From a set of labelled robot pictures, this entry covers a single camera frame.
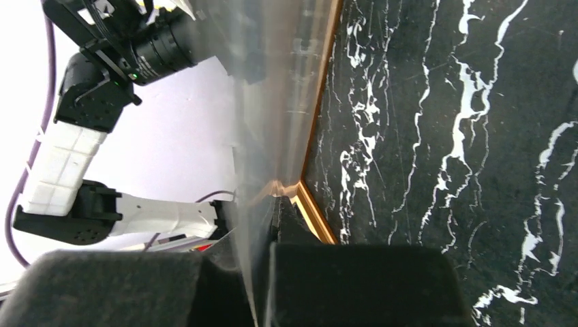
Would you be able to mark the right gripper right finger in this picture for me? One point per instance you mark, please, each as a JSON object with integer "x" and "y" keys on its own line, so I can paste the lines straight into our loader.
{"x": 363, "y": 285}

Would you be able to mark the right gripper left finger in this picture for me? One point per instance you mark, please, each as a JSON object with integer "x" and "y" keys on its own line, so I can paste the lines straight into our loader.
{"x": 66, "y": 288}

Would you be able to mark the orange wooden picture frame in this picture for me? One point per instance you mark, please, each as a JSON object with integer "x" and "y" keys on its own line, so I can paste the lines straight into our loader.
{"x": 316, "y": 135}

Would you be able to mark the transparent acrylic sheet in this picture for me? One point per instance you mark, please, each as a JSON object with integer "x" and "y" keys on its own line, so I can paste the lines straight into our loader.
{"x": 237, "y": 32}

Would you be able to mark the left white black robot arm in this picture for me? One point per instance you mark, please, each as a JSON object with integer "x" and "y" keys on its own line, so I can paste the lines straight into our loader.
{"x": 122, "y": 44}

